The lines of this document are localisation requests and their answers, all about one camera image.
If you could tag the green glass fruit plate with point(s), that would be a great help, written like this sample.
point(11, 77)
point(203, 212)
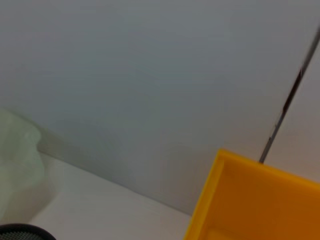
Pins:
point(17, 160)

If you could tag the yellow plastic bin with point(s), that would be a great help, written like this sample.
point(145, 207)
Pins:
point(262, 205)

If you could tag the black mesh pen holder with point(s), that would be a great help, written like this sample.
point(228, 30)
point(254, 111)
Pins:
point(22, 232)

